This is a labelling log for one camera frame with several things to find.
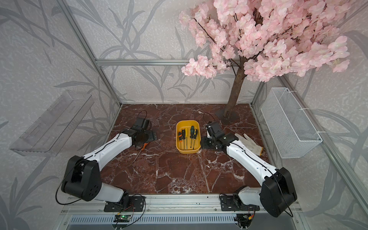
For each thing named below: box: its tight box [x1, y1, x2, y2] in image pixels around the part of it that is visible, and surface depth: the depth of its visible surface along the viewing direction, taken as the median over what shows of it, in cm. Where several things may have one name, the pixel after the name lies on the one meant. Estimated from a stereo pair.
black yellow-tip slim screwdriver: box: [181, 128, 186, 150], surface depth 101 cm
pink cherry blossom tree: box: [178, 0, 354, 126], surface depth 54 cm
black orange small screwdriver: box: [178, 131, 183, 150], surface depth 101 cm
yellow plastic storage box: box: [175, 120, 189, 154], surface depth 101 cm
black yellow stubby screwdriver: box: [192, 128, 198, 150], surface depth 101 cm
